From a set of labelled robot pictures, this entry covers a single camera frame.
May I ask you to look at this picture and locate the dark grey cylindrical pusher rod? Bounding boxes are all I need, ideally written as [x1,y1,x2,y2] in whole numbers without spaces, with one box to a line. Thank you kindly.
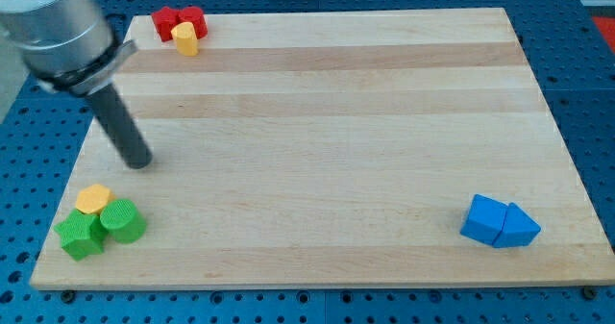
[86,84,153,169]

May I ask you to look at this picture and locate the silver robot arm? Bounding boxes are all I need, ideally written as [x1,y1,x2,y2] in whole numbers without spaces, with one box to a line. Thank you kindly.
[1,0,152,169]

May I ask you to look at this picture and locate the blue triangle block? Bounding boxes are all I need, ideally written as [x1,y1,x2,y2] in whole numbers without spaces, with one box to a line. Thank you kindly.
[492,203,541,248]

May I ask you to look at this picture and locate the yellow hexagon block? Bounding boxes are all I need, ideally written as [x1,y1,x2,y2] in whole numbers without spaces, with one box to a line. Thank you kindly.
[75,184,116,215]

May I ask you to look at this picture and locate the red star block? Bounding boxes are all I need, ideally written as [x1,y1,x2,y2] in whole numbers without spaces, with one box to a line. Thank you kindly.
[151,6,179,42]

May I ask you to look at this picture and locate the yellow rounded block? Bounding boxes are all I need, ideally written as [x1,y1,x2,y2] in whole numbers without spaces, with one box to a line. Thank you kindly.
[171,22,199,57]

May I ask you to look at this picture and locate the green cylinder block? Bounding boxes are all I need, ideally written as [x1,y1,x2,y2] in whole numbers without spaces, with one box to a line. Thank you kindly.
[100,199,147,244]

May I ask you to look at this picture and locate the red cylinder block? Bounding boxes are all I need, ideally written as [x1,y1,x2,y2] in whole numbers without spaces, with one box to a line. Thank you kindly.
[178,6,209,39]

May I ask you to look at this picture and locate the green star block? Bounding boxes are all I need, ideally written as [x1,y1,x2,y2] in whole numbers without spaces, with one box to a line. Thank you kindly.
[53,209,108,262]

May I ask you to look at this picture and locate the wooden board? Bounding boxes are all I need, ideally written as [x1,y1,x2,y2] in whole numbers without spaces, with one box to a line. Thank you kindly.
[31,8,614,290]

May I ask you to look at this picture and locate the blue cube block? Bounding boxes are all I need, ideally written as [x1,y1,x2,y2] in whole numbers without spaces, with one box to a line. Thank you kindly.
[460,194,507,245]

